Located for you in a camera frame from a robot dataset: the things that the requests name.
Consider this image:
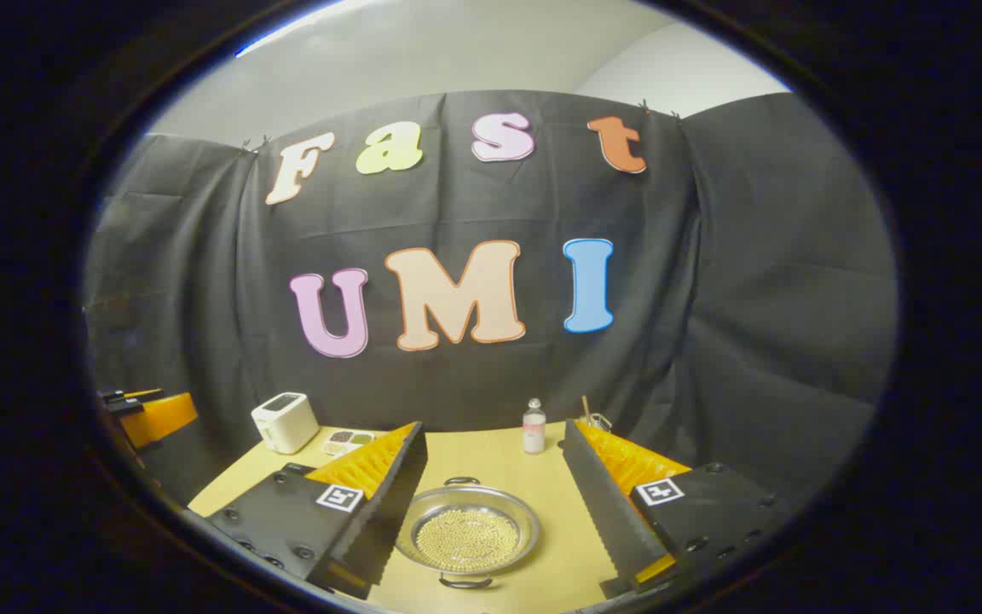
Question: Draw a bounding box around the white toaster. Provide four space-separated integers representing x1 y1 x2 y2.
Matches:
251 391 321 455

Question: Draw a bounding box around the heap of yellow soybeans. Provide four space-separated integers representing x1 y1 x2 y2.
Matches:
415 509 522 573

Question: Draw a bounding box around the clear bottle with pink label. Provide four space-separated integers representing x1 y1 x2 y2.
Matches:
523 397 547 455

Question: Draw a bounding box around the stainless steel pot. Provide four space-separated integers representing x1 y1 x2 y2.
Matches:
395 476 541 591

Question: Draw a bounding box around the black backdrop cloth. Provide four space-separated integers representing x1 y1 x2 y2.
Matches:
82 90 899 513

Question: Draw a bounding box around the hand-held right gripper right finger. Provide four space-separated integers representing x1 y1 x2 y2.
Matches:
562 418 799 598

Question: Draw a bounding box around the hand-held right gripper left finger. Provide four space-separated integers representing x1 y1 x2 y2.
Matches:
201 420 429 600

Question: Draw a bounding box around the white divided bean dish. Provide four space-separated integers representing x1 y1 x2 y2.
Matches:
322 429 375 457

